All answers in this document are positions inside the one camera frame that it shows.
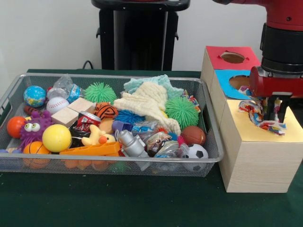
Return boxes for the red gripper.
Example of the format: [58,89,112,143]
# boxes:
[249,66,303,124]

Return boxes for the colourful knotted rag toy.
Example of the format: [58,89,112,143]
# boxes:
[238,85,287,137]

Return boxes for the wooden box with three holes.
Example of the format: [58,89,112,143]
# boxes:
[200,45,303,193]

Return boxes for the silver mesh bin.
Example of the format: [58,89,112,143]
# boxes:
[0,73,225,178]

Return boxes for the brown toy football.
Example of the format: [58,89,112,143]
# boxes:
[181,125,206,145]

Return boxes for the black and white soccer ball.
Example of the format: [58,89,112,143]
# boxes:
[184,143,209,164]

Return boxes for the green spiky rubber ball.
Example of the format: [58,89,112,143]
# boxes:
[84,82,118,105]
[164,96,199,130]

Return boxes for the light blue cloth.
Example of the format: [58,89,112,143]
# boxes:
[123,74,185,99]

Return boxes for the cream knitted cloth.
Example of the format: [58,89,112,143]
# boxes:
[113,81,182,135]

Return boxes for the dark green table cloth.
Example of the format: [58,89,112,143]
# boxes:
[0,68,303,227]

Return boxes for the yellow smooth ball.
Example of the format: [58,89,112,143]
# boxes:
[42,124,72,153]

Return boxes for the purple furry monster toy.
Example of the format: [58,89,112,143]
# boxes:
[18,110,54,148]

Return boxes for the orange toy basketball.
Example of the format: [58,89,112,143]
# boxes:
[23,141,52,156]

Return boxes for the red orange ball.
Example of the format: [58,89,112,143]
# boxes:
[6,116,27,139]

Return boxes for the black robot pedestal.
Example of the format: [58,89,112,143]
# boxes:
[91,0,191,71]

